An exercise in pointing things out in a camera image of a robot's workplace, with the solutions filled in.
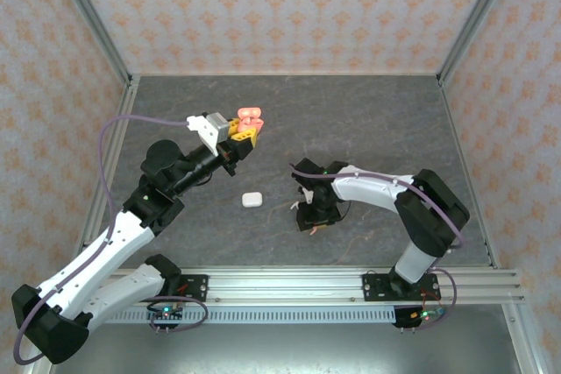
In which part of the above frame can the aluminium mounting rail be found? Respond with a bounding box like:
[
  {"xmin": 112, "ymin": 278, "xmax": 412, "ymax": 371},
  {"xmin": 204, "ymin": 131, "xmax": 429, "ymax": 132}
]
[{"xmin": 104, "ymin": 265, "xmax": 527, "ymax": 305}]

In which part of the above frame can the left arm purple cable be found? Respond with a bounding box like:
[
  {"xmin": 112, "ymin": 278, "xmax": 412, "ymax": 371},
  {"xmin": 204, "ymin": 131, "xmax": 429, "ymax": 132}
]
[{"xmin": 12, "ymin": 114, "xmax": 209, "ymax": 366}]

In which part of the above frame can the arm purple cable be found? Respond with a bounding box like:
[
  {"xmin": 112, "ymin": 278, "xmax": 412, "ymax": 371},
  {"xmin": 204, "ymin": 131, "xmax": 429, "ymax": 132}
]
[
  {"xmin": 12, "ymin": 114, "xmax": 209, "ymax": 366},
  {"xmin": 289, "ymin": 163, "xmax": 465, "ymax": 332}
]

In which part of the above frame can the grey metal shelf panel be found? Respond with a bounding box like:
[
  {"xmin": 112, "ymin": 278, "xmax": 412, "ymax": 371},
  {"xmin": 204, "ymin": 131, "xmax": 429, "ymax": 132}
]
[{"xmin": 47, "ymin": 323, "xmax": 527, "ymax": 374}]

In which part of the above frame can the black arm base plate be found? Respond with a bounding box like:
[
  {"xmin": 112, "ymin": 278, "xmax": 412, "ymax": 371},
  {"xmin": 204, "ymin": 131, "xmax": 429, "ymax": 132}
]
[
  {"xmin": 362, "ymin": 272, "xmax": 439, "ymax": 303},
  {"xmin": 129, "ymin": 274, "xmax": 209, "ymax": 303}
]

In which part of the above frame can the grey slotted cable duct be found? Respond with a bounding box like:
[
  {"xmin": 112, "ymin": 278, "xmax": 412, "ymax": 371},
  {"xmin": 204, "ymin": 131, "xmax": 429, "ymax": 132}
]
[{"xmin": 104, "ymin": 308, "xmax": 398, "ymax": 325}]

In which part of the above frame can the pink earbud charging case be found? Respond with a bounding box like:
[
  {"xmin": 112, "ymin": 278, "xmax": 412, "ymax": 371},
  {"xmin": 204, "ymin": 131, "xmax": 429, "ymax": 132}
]
[{"xmin": 236, "ymin": 105, "xmax": 266, "ymax": 132}]

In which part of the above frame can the small controller circuit board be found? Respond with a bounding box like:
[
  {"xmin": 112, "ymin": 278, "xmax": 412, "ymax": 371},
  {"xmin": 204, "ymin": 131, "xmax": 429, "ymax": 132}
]
[
  {"xmin": 146, "ymin": 303, "xmax": 184, "ymax": 321},
  {"xmin": 394, "ymin": 306, "xmax": 448, "ymax": 329}
]

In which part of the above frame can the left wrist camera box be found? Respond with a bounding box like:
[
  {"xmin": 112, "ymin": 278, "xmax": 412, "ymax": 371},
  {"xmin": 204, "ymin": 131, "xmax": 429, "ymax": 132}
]
[{"xmin": 186, "ymin": 111, "xmax": 231, "ymax": 157}]

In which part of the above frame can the aluminium frame post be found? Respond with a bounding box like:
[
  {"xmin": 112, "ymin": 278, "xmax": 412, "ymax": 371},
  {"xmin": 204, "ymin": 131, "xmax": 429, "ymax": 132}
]
[
  {"xmin": 21, "ymin": 358, "xmax": 58, "ymax": 374},
  {"xmin": 46, "ymin": 0, "xmax": 135, "ymax": 88},
  {"xmin": 436, "ymin": 0, "xmax": 525, "ymax": 88},
  {"xmin": 501, "ymin": 303, "xmax": 545, "ymax": 374}
]

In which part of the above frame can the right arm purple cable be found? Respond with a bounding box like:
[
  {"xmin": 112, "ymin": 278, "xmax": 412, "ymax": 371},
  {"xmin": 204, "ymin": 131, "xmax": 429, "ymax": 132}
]
[{"xmin": 289, "ymin": 163, "xmax": 465, "ymax": 332}]

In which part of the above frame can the aluminium table side rail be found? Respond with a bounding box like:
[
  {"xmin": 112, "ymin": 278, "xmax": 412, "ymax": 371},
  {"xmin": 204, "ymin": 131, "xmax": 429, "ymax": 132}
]
[
  {"xmin": 65, "ymin": 74, "xmax": 142, "ymax": 272},
  {"xmin": 437, "ymin": 74, "xmax": 503, "ymax": 270}
]

